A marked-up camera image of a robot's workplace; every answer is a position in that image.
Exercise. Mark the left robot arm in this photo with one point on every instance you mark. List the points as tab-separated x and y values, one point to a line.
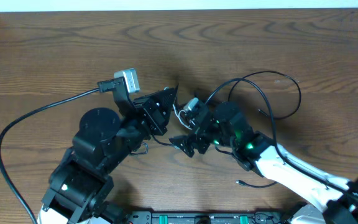
78	187

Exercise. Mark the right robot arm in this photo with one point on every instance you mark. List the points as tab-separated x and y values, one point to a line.
330	198

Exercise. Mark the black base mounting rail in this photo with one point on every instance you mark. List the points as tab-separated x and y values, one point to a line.
146	217

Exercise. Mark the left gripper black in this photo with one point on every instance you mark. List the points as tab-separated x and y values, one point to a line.
153	112

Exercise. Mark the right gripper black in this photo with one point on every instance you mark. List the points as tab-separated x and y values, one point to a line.
196	137

